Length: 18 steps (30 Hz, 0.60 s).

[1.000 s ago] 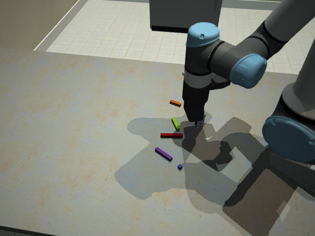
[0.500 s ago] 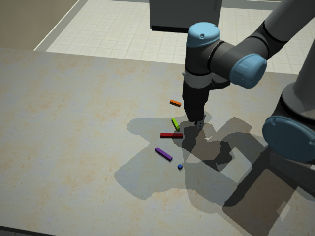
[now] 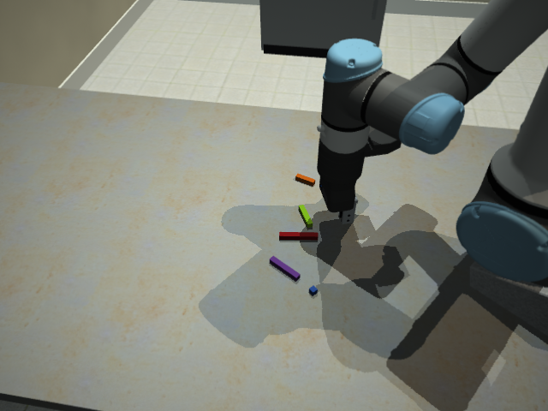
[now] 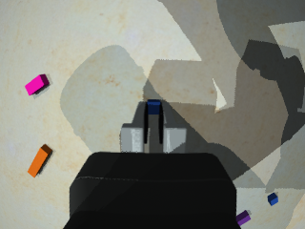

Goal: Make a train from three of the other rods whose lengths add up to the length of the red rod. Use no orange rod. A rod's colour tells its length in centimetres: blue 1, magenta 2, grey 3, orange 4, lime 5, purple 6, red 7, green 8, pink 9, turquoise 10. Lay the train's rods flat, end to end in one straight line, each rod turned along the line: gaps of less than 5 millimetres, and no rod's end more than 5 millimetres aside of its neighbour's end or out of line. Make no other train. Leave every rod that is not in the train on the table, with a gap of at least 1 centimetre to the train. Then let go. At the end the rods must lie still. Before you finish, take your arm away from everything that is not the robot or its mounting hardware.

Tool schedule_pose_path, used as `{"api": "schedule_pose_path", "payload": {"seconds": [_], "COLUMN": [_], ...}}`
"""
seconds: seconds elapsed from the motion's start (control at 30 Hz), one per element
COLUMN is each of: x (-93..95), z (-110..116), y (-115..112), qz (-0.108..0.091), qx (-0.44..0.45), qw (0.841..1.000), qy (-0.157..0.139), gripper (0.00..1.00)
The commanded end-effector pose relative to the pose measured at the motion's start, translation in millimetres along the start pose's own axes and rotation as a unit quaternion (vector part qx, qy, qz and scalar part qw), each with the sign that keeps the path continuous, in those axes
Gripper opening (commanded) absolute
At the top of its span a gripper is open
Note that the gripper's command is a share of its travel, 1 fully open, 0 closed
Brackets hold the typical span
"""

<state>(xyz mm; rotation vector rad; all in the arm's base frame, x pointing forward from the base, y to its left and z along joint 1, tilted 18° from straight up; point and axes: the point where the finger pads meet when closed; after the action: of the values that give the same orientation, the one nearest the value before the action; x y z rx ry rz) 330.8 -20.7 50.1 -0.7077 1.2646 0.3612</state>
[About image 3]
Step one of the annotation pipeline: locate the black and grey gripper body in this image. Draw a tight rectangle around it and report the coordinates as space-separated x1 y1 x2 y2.
317 118 402 212

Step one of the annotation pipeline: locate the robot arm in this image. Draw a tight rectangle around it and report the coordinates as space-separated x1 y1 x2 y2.
321 0 548 287

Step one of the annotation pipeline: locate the lime green rod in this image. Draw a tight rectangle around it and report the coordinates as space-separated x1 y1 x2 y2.
299 205 313 228

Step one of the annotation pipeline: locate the orange rod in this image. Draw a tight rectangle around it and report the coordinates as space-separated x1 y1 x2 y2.
295 174 315 186

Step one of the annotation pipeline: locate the purple rod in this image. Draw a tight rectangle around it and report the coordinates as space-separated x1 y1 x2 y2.
270 256 301 281

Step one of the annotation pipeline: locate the dark red rod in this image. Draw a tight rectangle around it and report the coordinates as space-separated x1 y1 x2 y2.
279 232 319 240

